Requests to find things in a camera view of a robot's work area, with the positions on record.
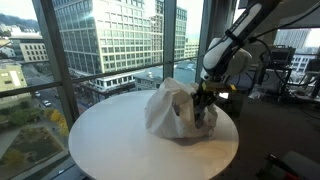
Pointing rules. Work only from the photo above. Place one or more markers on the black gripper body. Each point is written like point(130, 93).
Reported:
point(204, 96)

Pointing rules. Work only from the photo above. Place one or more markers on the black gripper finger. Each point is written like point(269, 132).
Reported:
point(196, 111)
point(204, 116)

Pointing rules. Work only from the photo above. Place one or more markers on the white plastic shopping bag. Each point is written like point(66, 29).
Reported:
point(163, 113)

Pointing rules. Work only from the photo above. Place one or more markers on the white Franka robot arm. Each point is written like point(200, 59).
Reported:
point(226, 50)

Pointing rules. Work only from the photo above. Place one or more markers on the narrow window mullion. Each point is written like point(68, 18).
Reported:
point(169, 33)

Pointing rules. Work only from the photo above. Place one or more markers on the black equipment cart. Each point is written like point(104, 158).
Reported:
point(276, 80)

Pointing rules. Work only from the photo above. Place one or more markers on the red and black tool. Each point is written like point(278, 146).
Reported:
point(276, 164)

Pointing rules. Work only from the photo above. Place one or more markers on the small electronics monitor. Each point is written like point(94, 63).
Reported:
point(281, 55)

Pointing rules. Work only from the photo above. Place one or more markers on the round white table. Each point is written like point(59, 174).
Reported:
point(116, 150)

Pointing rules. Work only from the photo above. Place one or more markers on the dark window handrail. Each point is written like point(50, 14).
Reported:
point(116, 72)

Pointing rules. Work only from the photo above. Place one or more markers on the grey box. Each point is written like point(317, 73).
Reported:
point(306, 166)

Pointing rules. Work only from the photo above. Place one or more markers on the wide slanted window mullion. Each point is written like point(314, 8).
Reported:
point(58, 60)

